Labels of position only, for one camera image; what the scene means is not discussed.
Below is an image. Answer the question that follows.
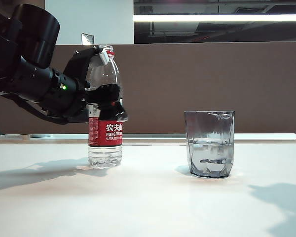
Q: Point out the brown desk partition panel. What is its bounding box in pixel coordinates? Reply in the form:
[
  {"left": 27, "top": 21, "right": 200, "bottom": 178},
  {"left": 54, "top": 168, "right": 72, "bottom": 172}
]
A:
[{"left": 0, "top": 43, "right": 296, "bottom": 135}]

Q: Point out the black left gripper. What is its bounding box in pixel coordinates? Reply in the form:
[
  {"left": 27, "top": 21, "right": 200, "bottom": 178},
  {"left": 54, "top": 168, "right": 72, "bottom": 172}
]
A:
[{"left": 61, "top": 46, "right": 129, "bottom": 123}]

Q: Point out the white ceiling light strip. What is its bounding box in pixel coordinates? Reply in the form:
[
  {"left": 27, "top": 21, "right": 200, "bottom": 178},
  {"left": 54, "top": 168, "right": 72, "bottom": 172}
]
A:
[{"left": 133, "top": 14, "right": 296, "bottom": 23}]

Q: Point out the clear red-label water bottle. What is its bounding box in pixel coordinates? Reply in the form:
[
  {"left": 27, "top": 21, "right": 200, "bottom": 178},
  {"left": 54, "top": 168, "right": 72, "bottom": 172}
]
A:
[{"left": 87, "top": 44, "right": 124, "bottom": 170}]

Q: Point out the grey faceted glass cup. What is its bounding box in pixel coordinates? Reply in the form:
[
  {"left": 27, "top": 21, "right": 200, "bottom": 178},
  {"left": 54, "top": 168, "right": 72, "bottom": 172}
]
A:
[{"left": 184, "top": 110, "right": 235, "bottom": 179}]

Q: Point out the silver wall plate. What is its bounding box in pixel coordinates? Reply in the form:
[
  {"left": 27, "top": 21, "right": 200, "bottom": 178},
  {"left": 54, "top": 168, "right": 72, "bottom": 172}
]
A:
[{"left": 81, "top": 33, "right": 95, "bottom": 46}]

